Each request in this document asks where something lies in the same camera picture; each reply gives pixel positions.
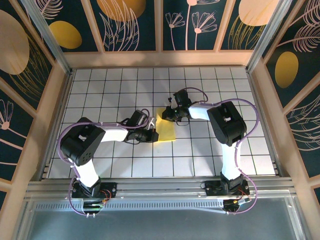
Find aluminium table edge rail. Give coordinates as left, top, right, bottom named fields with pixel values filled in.
left=246, top=69, right=283, bottom=176
left=39, top=69, right=76, bottom=181

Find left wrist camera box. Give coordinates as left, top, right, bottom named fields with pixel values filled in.
left=127, top=109, right=157, bottom=131

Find light wooden enclosure frame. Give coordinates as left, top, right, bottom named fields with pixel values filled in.
left=0, top=0, right=320, bottom=240

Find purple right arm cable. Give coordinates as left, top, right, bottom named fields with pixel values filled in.
left=181, top=86, right=260, bottom=216

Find aluminium extrusion beam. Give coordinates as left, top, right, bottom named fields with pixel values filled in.
left=24, top=176, right=298, bottom=201

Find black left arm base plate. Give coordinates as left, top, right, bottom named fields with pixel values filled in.
left=71, top=181, right=118, bottom=200

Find dark panel pale circle print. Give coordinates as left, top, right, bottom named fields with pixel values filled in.
left=219, top=0, right=281, bottom=51

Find dark panel feather yellow oval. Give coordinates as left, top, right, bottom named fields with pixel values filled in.
left=264, top=0, right=320, bottom=109

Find dark panel large tan circle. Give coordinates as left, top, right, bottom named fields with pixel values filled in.
left=0, top=0, right=55, bottom=111

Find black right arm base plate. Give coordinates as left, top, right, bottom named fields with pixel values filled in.
left=204, top=179, right=251, bottom=197

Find dark panel yellow oval print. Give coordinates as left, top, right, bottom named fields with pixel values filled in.
left=37, top=0, right=99, bottom=53

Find grey frosted panel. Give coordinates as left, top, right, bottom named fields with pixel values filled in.
left=14, top=197, right=310, bottom=240

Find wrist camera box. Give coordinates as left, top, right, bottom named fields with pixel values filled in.
left=127, top=109, right=157, bottom=131
left=167, top=89, right=193, bottom=109

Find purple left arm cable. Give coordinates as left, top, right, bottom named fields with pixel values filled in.
left=57, top=107, right=152, bottom=218

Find white grid table mat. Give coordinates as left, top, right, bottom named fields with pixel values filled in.
left=47, top=67, right=275, bottom=179

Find dark panel leaf outline print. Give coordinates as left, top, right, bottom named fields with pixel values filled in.
left=284, top=93, right=320, bottom=179

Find dark panel pink flowers print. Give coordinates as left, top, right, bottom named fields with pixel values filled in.
left=162, top=0, right=229, bottom=51

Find small black controller board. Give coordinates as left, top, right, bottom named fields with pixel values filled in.
left=223, top=198, right=252, bottom=215
left=82, top=199, right=106, bottom=217

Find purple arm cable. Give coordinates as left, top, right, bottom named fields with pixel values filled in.
left=181, top=86, right=260, bottom=216
left=57, top=107, right=152, bottom=218

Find slotted grey cable duct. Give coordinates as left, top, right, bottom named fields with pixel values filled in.
left=34, top=201, right=226, bottom=213

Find dark panel orange circle leaves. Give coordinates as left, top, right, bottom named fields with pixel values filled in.
left=89, top=0, right=157, bottom=53

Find aluminium corner post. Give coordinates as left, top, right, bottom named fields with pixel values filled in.
left=21, top=0, right=73, bottom=76
left=246, top=0, right=293, bottom=73

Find dark panel flower outline print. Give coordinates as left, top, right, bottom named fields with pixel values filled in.
left=0, top=88, right=35, bottom=182

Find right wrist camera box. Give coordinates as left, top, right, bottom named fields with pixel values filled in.
left=167, top=89, right=193, bottom=109

